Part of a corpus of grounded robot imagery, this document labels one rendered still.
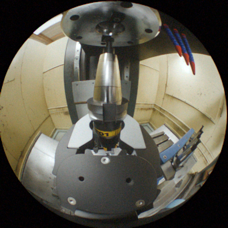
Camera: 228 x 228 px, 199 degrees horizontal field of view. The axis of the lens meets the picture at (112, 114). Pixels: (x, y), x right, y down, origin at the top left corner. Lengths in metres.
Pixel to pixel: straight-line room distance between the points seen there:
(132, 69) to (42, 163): 1.38
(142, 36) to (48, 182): 1.10
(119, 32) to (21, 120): 1.08
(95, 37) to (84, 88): 0.43
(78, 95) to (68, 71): 0.25
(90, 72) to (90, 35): 0.53
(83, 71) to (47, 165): 1.06
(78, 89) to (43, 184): 1.06
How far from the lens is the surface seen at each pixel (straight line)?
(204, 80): 1.06
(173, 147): 0.30
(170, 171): 0.26
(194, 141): 0.35
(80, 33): 0.15
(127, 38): 0.16
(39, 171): 1.01
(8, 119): 1.01
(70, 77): 0.62
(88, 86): 0.53
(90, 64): 0.67
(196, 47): 0.36
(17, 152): 1.07
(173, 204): 0.25
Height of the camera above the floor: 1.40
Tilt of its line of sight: 29 degrees down
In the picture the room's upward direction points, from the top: 2 degrees clockwise
